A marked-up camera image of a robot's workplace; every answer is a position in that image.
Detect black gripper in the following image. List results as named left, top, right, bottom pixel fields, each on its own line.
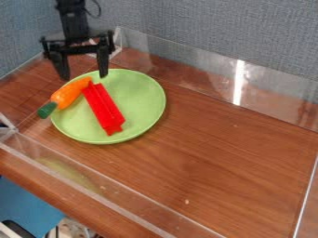
left=41, top=29, right=115, bottom=81

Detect red star-shaped bar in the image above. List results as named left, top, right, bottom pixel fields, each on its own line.
left=82, top=83, right=126, bottom=136

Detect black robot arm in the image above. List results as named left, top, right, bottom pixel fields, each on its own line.
left=41, top=0, right=115, bottom=81

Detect orange toy carrot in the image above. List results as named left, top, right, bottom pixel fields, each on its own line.
left=38, top=76, right=93, bottom=119

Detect blue box under table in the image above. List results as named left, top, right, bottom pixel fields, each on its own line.
left=0, top=176, right=65, bottom=238

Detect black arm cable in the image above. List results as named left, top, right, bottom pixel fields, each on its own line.
left=85, top=0, right=103, bottom=19

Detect clear acrylic enclosure wall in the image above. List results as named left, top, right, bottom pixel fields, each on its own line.
left=0, top=28, right=318, bottom=238

